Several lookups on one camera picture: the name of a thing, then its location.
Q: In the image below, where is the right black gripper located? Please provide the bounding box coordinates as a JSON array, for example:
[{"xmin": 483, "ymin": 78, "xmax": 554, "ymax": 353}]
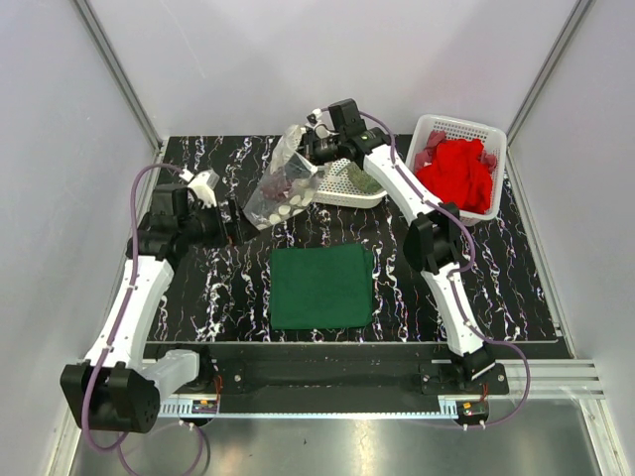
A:
[{"xmin": 277, "ymin": 129, "xmax": 343, "ymax": 182}]

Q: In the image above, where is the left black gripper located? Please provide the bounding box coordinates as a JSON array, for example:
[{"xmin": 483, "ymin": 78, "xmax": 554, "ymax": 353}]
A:
[{"xmin": 180, "ymin": 195, "xmax": 260, "ymax": 249}]

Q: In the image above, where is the green fake melon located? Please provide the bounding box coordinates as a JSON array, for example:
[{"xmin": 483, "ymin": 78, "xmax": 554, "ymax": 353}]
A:
[{"xmin": 345, "ymin": 163, "xmax": 383, "ymax": 194}]

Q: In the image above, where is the red fake grape bunch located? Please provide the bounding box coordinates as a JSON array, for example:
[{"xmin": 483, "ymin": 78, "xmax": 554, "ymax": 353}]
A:
[{"xmin": 259, "ymin": 174, "xmax": 293, "ymax": 201}]

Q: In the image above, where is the clear zip top bag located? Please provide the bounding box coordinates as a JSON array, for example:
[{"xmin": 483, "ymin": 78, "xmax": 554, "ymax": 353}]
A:
[{"xmin": 243, "ymin": 125, "xmax": 328, "ymax": 230}]

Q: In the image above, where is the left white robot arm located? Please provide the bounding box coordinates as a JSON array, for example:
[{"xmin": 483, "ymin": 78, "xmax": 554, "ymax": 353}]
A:
[{"xmin": 60, "ymin": 167, "xmax": 258, "ymax": 433}]

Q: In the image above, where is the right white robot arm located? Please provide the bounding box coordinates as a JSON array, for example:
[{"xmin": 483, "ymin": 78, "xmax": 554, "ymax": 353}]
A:
[{"xmin": 299, "ymin": 99, "xmax": 495, "ymax": 394}]

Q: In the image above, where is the white oval perforated basket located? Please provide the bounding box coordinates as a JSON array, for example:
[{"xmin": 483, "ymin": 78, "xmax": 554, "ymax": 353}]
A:
[{"xmin": 313, "ymin": 159, "xmax": 387, "ymax": 209}]

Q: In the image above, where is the pink cloth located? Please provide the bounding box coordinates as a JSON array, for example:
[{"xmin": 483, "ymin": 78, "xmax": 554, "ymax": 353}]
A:
[{"xmin": 414, "ymin": 131, "xmax": 498, "ymax": 173}]

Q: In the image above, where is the folded green cloth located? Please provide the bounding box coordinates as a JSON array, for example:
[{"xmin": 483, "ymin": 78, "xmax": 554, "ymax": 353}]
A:
[{"xmin": 269, "ymin": 244, "xmax": 374, "ymax": 331}]

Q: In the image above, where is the red cloth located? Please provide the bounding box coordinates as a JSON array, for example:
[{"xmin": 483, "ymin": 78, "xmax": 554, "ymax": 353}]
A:
[{"xmin": 414, "ymin": 144, "xmax": 493, "ymax": 214}]

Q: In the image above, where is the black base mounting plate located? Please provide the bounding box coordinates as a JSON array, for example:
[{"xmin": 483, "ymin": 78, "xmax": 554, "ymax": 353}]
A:
[{"xmin": 144, "ymin": 342, "xmax": 510, "ymax": 418}]

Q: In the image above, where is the white rectangular perforated basket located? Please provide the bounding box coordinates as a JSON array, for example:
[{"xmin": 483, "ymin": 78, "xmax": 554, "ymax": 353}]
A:
[{"xmin": 406, "ymin": 114, "xmax": 507, "ymax": 226}]

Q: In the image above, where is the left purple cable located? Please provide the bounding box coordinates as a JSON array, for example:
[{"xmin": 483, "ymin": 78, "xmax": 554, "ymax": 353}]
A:
[{"xmin": 80, "ymin": 164, "xmax": 207, "ymax": 476}]

